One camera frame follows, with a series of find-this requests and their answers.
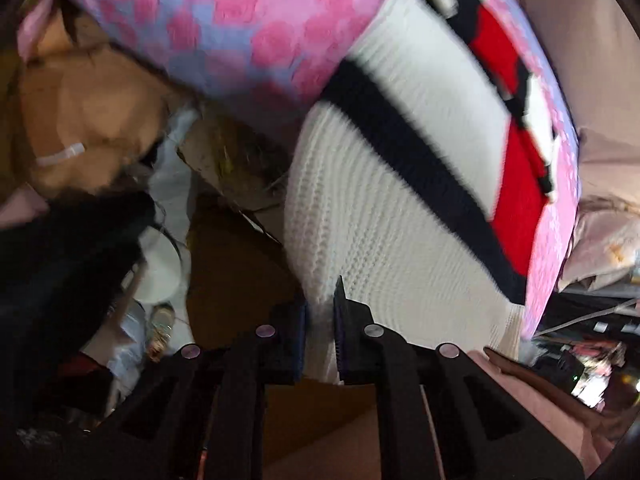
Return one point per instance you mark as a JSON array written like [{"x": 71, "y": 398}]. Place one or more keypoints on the white cloth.
[{"x": 167, "y": 195}]

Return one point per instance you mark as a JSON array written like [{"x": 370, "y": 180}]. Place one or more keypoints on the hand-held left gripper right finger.
[{"x": 340, "y": 335}]

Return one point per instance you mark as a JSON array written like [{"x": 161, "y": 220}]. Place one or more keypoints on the beige pillow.
[{"x": 605, "y": 230}]

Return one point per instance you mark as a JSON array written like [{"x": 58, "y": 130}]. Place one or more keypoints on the pink and lilac patterned blanket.
[{"x": 240, "y": 25}]

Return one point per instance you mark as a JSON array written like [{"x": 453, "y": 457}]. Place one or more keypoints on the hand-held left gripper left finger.
[{"x": 299, "y": 340}]

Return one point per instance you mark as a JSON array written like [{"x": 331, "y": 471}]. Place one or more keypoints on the white knit striped sweater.
[{"x": 390, "y": 210}]

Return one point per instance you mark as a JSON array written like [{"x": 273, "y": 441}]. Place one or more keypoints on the black cloth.
[{"x": 60, "y": 280}]

